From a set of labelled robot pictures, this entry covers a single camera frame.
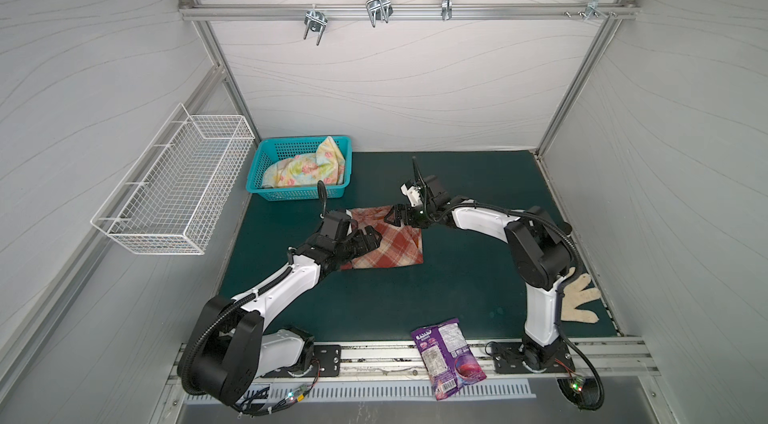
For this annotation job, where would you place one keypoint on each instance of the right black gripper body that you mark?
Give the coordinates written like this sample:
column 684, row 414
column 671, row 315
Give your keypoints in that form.
column 405, row 214

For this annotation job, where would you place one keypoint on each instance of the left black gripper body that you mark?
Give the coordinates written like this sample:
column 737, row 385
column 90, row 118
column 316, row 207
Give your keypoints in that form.
column 350, row 248

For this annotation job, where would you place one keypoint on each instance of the red plaid skirt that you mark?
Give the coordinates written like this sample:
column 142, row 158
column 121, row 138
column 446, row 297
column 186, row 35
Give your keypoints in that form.
column 401, row 246

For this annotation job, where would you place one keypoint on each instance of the floral yellow skirt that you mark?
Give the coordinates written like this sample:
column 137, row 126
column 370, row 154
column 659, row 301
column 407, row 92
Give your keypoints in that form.
column 305, row 163

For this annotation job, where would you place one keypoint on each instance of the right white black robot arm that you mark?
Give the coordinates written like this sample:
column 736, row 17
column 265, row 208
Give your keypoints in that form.
column 541, row 249

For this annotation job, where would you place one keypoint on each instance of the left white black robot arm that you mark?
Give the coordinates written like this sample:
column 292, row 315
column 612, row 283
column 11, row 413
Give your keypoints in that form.
column 229, row 346

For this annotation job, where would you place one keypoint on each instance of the teal plastic basket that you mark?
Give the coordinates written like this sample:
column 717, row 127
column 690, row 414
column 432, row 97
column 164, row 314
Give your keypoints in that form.
column 272, row 151

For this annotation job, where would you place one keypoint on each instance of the purple snack bag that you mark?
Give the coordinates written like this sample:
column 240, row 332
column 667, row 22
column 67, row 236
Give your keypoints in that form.
column 445, row 352

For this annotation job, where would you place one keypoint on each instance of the beige work glove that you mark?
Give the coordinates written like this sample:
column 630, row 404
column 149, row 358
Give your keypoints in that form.
column 578, row 293

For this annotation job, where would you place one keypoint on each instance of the small metal hook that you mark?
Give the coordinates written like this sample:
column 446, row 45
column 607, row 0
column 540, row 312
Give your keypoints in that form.
column 446, row 10

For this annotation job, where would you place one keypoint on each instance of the middle metal hook clamp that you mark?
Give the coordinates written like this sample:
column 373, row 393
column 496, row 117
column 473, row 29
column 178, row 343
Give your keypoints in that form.
column 379, row 11

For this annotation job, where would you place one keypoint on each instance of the metal hook clamp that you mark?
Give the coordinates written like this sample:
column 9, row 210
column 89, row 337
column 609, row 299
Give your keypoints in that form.
column 315, row 23
column 379, row 11

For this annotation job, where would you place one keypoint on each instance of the left metal hook clamp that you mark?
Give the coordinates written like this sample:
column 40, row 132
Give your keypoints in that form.
column 315, row 23

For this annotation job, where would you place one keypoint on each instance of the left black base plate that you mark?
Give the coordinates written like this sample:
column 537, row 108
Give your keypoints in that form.
column 322, row 360

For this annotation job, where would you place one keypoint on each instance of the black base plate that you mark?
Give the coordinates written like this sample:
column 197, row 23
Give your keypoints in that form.
column 322, row 360
column 523, row 357

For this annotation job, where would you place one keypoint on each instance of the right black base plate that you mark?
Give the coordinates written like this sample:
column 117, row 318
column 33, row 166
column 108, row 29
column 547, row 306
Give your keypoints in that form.
column 523, row 357

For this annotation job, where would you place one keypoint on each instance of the white wire basket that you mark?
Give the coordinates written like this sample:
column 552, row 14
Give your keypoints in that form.
column 172, row 197

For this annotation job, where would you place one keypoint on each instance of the horizontal aluminium rail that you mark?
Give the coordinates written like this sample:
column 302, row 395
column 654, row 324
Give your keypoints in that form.
column 401, row 12

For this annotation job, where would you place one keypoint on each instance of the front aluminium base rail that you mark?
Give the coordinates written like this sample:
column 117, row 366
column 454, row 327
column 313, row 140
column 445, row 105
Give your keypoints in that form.
column 399, row 360

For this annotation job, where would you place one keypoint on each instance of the right metal bracket clamp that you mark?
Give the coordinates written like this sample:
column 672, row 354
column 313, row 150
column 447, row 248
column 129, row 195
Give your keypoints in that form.
column 592, row 11

